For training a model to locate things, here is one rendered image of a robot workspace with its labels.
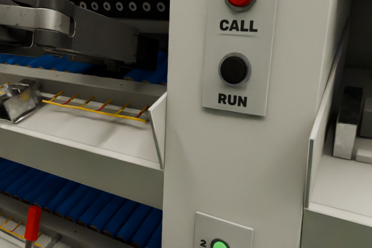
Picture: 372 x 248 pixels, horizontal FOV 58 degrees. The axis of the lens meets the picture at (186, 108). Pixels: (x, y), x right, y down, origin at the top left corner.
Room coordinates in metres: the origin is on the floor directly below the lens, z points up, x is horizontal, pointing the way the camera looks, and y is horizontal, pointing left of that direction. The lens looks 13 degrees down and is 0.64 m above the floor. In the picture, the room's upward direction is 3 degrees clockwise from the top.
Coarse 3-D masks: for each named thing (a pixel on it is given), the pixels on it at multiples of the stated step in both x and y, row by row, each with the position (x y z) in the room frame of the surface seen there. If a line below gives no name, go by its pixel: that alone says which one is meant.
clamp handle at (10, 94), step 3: (3, 87) 0.31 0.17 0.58; (6, 87) 0.31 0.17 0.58; (9, 87) 0.31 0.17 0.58; (6, 90) 0.31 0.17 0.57; (9, 90) 0.31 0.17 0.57; (12, 90) 0.31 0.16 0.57; (6, 93) 0.31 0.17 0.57; (9, 93) 0.31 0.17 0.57; (12, 93) 0.31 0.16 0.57; (3, 96) 0.31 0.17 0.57; (6, 96) 0.31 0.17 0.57; (9, 96) 0.31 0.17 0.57; (12, 96) 0.31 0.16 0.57; (0, 99) 0.30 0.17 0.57; (3, 99) 0.30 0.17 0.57; (6, 99) 0.30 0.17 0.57; (0, 102) 0.30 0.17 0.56
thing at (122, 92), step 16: (0, 64) 0.39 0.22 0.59; (0, 80) 0.37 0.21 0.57; (16, 80) 0.36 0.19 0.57; (48, 80) 0.33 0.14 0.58; (64, 80) 0.32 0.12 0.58; (80, 80) 0.32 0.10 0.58; (96, 80) 0.32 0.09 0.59; (112, 80) 0.31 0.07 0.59; (80, 96) 0.32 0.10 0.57; (96, 96) 0.31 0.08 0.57; (112, 96) 0.30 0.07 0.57; (128, 96) 0.29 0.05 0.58; (144, 96) 0.28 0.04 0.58; (160, 96) 0.27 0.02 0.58; (96, 112) 0.29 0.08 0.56
